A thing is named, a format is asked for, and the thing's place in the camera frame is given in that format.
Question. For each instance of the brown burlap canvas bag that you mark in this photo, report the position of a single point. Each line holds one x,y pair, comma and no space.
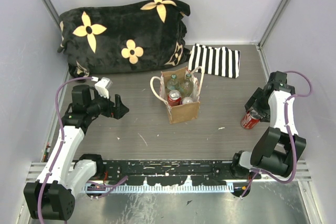
183,112

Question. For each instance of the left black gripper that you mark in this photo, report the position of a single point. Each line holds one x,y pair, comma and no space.
117,112

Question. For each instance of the black floral plush blanket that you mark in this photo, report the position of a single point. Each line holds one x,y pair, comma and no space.
143,36

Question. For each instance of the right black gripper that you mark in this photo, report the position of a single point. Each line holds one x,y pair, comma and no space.
253,102

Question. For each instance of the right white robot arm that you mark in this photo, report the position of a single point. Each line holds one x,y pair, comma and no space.
280,147

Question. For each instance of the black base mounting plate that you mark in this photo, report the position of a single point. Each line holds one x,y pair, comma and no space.
169,172

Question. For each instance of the red Coca-Cola can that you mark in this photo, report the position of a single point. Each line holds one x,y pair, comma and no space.
250,119

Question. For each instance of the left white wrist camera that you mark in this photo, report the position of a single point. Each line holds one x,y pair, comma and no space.
102,86

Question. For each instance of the red cola can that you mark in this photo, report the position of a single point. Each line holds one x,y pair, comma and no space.
174,98

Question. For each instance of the purple Fanta can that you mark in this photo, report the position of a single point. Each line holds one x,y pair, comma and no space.
187,100

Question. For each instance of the black white striped cloth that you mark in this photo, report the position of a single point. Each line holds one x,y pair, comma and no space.
220,61

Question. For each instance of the clear glass soda bottle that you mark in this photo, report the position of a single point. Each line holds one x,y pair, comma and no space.
187,86
173,83

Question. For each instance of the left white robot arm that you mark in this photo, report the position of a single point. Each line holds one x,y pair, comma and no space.
53,195

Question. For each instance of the aluminium front rail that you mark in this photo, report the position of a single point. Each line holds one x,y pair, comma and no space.
91,171

